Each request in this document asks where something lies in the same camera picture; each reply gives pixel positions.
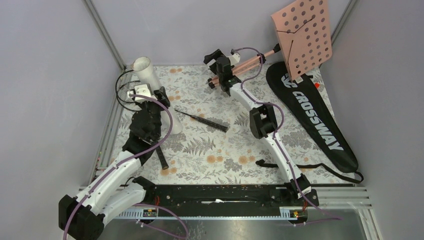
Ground floral tablecloth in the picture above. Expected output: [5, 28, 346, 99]
[107, 63, 352, 186]

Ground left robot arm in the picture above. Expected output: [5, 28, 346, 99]
[58, 84, 174, 240]

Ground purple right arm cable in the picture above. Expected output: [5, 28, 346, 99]
[230, 46, 344, 226]

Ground black racket bag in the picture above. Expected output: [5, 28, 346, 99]
[265, 62, 359, 173]

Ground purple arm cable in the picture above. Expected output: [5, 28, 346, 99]
[62, 93, 190, 240]
[230, 46, 344, 226]

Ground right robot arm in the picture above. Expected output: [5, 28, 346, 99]
[203, 49, 312, 206]

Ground black badminton racket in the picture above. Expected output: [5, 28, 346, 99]
[115, 70, 169, 154]
[116, 82, 230, 133]

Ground white shuttlecock tube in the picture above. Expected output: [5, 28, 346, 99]
[132, 56, 184, 135]

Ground pink music stand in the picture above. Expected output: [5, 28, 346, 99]
[207, 0, 333, 89]

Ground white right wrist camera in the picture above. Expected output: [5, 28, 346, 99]
[227, 49, 241, 68]

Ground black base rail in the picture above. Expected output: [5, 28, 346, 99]
[91, 182, 319, 223]

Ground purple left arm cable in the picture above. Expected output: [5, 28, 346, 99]
[62, 93, 190, 240]

